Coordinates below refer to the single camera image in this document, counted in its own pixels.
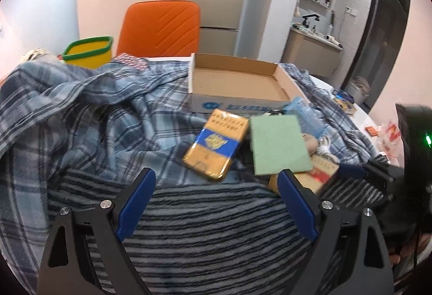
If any red gold cigarette pack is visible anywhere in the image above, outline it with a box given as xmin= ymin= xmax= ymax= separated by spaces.
xmin=286 ymin=155 xmax=339 ymax=195

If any light blue tissue pack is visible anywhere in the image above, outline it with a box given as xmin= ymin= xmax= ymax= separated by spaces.
xmin=283 ymin=97 xmax=325 ymax=139

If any green sponge pad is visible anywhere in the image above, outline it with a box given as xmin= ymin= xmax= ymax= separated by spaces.
xmin=249 ymin=115 xmax=313 ymax=176

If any yellow blue cigarette pack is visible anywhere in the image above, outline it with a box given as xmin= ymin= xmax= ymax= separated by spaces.
xmin=183 ymin=109 xmax=249 ymax=180

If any beige round vented disc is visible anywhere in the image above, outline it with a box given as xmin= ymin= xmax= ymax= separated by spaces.
xmin=302 ymin=133 xmax=319 ymax=156

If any right hand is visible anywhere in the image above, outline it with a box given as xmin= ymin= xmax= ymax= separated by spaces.
xmin=388 ymin=241 xmax=416 ymax=265

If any small orange box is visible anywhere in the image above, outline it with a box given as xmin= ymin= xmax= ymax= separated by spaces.
xmin=365 ymin=126 xmax=378 ymax=137

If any red white plastic bag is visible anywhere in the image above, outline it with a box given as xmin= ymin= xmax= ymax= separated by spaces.
xmin=376 ymin=120 xmax=403 ymax=160

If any gold blue cigarette pack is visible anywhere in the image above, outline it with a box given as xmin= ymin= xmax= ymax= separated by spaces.
xmin=333 ymin=98 xmax=357 ymax=116

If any white trash can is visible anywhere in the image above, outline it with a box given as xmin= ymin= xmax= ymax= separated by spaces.
xmin=346 ymin=76 xmax=370 ymax=105

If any dark bathroom door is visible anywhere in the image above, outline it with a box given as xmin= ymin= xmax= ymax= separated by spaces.
xmin=341 ymin=0 xmax=411 ymax=113

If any beige bathroom vanity cabinet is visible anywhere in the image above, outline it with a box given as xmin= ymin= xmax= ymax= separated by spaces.
xmin=281 ymin=27 xmax=343 ymax=78

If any white hair dryer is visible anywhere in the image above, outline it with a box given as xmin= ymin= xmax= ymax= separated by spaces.
xmin=326 ymin=35 xmax=340 ymax=45

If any grey striped cloth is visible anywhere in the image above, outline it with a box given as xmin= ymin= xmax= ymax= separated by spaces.
xmin=47 ymin=165 xmax=389 ymax=295

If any shallow cardboard box tray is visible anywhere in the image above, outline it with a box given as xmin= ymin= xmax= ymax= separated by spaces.
xmin=187 ymin=53 xmax=310 ymax=115

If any black faucet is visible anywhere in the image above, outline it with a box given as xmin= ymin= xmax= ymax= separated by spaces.
xmin=301 ymin=13 xmax=321 ymax=29

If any blue plaid shirt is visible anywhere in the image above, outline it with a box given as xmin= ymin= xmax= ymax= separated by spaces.
xmin=0 ymin=56 xmax=379 ymax=269

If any yellow bin green rim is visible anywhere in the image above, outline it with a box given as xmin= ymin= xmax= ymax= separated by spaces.
xmin=62 ymin=36 xmax=113 ymax=69

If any rhinestone studded fabric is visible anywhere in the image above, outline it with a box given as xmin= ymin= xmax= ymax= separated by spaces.
xmin=112 ymin=53 xmax=149 ymax=71

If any beige clothes pile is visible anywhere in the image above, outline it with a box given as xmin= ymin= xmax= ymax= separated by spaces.
xmin=20 ymin=48 xmax=63 ymax=63

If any orange quilted chair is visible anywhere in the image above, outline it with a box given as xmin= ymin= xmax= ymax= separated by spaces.
xmin=116 ymin=0 xmax=201 ymax=57

